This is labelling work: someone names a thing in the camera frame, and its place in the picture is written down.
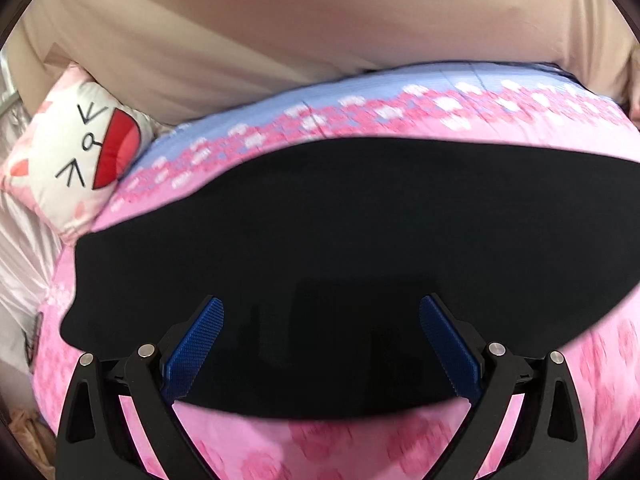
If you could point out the beige cloth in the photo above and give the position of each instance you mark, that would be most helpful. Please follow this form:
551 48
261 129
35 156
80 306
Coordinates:
300 35

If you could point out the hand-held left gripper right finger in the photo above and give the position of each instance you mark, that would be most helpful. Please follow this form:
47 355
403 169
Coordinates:
445 345

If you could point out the pink floral bed sheet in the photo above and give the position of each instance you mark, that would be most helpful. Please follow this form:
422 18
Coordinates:
350 450

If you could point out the white satin cloth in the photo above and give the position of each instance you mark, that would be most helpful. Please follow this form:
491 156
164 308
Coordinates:
25 260

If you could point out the cartoon face pillow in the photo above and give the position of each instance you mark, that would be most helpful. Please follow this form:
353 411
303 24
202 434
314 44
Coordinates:
65 150

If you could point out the brown crumpled material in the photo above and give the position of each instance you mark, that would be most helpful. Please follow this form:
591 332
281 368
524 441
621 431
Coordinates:
27 435

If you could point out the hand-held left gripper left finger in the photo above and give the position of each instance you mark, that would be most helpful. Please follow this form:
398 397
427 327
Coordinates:
195 345

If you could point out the black pants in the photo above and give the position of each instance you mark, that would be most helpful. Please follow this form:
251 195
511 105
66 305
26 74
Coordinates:
350 235

